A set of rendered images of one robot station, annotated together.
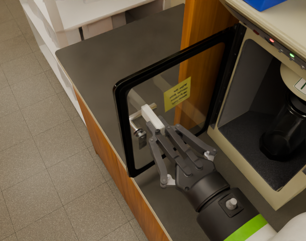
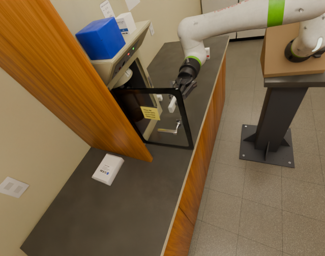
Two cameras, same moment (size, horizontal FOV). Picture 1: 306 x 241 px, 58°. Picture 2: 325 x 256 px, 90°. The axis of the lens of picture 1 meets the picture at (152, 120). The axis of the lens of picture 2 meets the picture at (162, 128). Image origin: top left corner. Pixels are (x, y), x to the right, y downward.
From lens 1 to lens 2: 0.72 m
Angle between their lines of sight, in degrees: 61
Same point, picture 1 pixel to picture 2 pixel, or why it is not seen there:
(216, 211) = (192, 63)
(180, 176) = (188, 80)
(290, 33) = (133, 36)
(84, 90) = (158, 244)
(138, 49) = (93, 239)
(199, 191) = (190, 70)
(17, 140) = not seen: outside the picture
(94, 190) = not seen: outside the picture
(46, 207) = not seen: outside the picture
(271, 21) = (129, 40)
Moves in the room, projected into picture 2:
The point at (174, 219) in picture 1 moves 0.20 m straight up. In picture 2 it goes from (193, 130) to (188, 106)
